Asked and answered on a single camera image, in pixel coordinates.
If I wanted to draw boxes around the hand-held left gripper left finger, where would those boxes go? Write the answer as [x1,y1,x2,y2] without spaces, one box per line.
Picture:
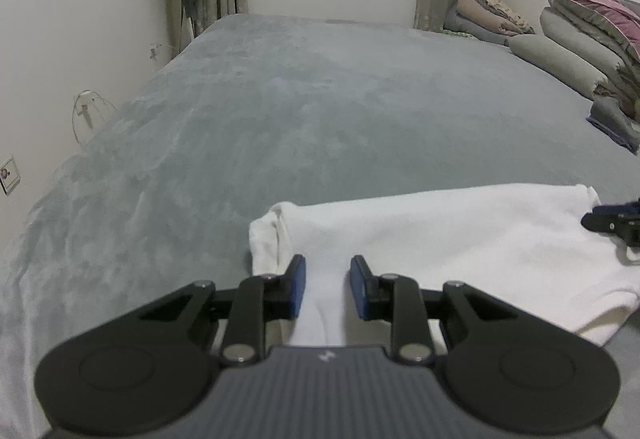
[137,254,308,366]

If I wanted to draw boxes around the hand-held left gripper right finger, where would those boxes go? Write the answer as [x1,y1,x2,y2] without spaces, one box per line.
[350,255,519,367]

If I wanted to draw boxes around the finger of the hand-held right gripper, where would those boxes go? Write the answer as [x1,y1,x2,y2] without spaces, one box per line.
[592,199,640,216]
[581,213,640,248]

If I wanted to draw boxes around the white sweatshirt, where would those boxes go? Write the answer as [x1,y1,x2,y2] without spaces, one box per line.
[248,183,640,348]

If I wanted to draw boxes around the purple cloth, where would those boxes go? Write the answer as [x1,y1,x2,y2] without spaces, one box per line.
[587,118,632,148]

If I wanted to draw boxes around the grey bed blanket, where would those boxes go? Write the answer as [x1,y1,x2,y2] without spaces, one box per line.
[0,13,640,439]

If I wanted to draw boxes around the folded grey quilt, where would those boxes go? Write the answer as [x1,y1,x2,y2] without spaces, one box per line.
[539,6,640,88]

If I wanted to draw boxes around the folded pink quilt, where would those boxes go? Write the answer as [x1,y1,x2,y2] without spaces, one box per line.
[546,0,640,62]

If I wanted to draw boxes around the floral patterned pillow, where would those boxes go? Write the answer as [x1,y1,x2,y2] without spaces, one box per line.
[476,0,535,34]

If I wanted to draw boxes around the folded blankets by curtain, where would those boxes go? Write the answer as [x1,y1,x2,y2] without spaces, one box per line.
[444,0,536,46]

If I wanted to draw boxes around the dark grey hanging garment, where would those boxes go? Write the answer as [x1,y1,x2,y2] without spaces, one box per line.
[180,0,207,40]

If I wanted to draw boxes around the white plug with looped cable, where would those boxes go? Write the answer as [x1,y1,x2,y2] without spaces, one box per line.
[72,89,119,146]

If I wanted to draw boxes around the white wall socket with sticker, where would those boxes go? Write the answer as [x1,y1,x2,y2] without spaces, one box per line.
[0,154,22,196]

